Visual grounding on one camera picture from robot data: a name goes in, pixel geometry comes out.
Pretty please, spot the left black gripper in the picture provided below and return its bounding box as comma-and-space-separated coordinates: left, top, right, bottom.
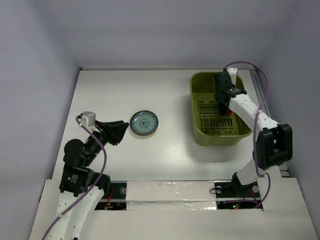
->
83, 118, 129, 165

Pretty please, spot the orange plate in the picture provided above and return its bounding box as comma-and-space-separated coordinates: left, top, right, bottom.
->
226, 109, 232, 116

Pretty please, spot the blue patterned plate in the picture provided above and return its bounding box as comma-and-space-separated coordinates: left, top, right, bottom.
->
129, 110, 159, 137

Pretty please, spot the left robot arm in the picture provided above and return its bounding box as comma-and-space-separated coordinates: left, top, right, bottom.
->
42, 116, 129, 240

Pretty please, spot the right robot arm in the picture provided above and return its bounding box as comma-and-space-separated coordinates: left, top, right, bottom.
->
212, 69, 293, 196

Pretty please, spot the silver tape strip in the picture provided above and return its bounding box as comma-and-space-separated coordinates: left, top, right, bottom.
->
125, 180, 217, 211

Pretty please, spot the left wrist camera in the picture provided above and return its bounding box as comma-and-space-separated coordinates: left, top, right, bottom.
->
75, 111, 96, 129

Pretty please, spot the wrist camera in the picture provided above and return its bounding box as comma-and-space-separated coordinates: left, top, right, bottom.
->
225, 67, 238, 85
75, 111, 96, 129

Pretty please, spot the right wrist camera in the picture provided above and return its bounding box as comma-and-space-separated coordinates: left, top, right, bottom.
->
225, 67, 238, 85

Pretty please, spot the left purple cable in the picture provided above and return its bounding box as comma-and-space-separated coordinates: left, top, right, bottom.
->
39, 115, 108, 240

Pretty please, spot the purple cable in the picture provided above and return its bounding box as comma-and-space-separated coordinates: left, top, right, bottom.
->
223, 60, 272, 209
39, 115, 108, 240

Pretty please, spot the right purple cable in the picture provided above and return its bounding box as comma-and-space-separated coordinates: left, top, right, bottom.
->
223, 60, 272, 209

